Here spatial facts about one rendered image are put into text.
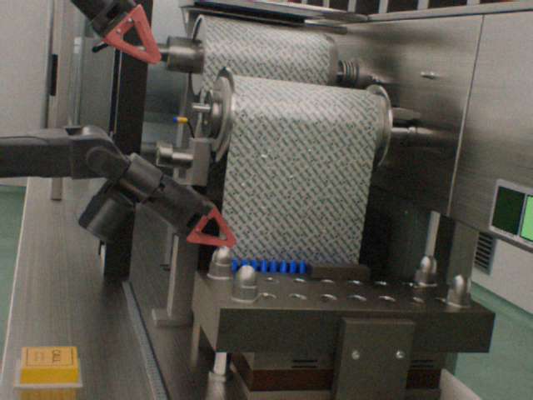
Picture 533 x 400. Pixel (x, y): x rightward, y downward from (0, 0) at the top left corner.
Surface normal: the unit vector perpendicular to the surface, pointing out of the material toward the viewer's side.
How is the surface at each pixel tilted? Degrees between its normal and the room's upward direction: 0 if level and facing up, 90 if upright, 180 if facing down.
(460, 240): 90
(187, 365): 0
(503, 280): 90
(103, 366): 0
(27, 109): 90
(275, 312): 90
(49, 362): 0
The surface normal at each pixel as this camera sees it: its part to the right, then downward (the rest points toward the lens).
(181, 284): 0.28, 0.20
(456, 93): -0.95, -0.07
